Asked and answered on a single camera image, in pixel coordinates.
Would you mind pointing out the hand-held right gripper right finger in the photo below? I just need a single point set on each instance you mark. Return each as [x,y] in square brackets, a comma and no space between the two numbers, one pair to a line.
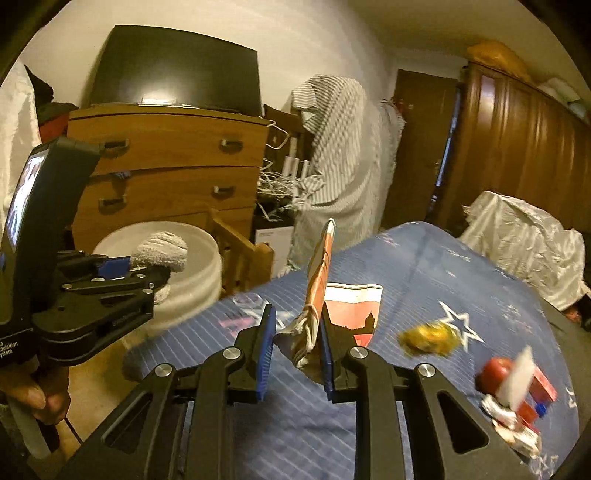
[325,355]

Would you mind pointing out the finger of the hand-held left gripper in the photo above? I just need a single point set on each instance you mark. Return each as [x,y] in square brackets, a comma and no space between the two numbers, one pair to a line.
[138,279]
[115,266]

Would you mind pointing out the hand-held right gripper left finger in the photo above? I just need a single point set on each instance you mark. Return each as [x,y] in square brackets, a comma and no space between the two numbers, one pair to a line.
[268,350]

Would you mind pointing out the white plastic bucket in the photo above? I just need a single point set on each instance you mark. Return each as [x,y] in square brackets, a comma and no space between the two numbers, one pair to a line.
[198,267]

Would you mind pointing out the orange paper cup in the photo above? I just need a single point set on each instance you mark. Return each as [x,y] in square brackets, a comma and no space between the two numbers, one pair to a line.
[318,277]

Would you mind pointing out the white red medicine box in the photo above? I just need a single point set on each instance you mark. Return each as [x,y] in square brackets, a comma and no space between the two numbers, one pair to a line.
[512,427]

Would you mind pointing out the person's left forearm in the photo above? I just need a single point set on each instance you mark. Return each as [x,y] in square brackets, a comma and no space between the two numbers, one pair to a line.
[30,429]

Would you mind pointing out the person's left hand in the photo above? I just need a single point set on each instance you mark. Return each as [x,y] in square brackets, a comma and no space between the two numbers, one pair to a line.
[27,392]

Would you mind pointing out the red white flat pack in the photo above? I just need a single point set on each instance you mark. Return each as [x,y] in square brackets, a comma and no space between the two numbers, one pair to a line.
[355,304]

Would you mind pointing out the blue cloth scrap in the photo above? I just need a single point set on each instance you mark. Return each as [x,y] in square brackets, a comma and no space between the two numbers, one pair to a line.
[121,174]

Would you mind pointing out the white satin cloth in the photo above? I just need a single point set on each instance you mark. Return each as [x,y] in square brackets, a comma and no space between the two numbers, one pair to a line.
[18,129]
[521,240]

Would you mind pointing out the light wooden chair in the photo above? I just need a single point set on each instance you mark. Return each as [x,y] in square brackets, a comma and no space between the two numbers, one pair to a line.
[240,258]

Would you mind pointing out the dark clothes pile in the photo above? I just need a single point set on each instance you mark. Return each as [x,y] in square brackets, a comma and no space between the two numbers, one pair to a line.
[51,110]

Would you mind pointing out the white cardboard box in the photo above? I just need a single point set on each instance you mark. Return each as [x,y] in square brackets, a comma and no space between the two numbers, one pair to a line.
[272,249]

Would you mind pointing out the yellow candy wrapper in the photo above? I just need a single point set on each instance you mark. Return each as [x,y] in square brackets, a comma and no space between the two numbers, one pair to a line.
[429,339]

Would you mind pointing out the blue star-print bedsheet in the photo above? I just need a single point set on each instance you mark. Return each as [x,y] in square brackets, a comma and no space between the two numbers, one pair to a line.
[415,277]

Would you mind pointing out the wooden dresser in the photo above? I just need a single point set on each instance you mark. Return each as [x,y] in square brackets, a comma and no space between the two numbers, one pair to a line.
[175,147]

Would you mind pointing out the red round object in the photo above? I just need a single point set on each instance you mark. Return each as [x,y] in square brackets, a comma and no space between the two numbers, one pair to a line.
[494,374]

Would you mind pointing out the white router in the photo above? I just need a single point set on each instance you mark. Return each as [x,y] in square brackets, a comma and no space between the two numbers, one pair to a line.
[295,164]

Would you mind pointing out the black television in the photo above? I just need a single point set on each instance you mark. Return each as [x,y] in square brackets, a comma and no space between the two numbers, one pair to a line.
[175,64]

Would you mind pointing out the grey striped cloth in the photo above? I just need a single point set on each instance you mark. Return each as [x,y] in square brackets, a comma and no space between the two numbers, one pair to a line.
[341,161]

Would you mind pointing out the red carton box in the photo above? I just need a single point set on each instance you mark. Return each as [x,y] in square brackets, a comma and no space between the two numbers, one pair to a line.
[538,392]

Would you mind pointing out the dark brown door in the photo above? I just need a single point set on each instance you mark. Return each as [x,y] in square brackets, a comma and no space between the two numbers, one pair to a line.
[420,138]

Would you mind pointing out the dark grey blanket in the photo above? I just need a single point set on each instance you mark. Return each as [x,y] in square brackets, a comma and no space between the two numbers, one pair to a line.
[565,334]

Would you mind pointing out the brown wooden wardrobe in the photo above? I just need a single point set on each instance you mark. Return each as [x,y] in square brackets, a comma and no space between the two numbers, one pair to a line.
[508,147]

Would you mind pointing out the yellow bag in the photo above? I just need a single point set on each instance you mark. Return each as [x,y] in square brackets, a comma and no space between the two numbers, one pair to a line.
[498,55]

